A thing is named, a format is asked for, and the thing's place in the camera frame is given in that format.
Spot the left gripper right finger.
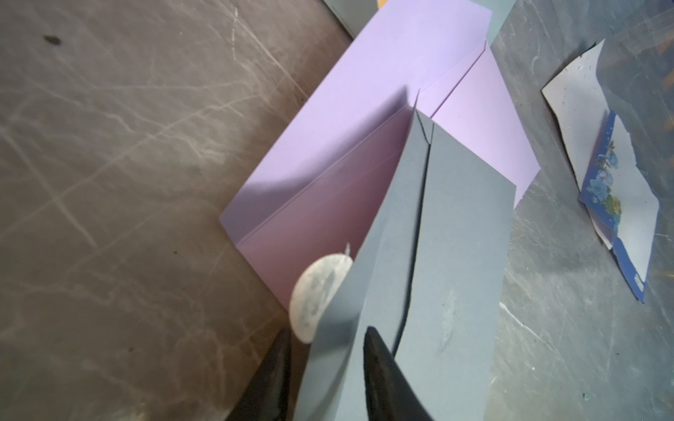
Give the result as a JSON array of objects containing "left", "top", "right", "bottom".
[{"left": 363, "top": 326, "right": 432, "bottom": 421}]

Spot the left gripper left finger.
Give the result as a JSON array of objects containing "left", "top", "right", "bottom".
[{"left": 226, "top": 328, "right": 291, "bottom": 421}]

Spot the grey envelope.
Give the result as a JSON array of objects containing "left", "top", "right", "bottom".
[{"left": 294, "top": 112, "right": 515, "bottom": 420}]

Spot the purple envelope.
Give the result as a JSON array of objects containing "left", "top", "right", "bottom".
[{"left": 219, "top": 1, "right": 540, "bottom": 305}]

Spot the blue floral letter paper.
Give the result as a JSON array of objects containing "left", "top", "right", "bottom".
[{"left": 579, "top": 111, "right": 659, "bottom": 302}]

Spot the teal envelope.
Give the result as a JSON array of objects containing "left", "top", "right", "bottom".
[{"left": 323, "top": 0, "right": 516, "bottom": 44}]

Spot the plain white paper sheet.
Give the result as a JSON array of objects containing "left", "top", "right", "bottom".
[{"left": 541, "top": 39, "right": 614, "bottom": 251}]

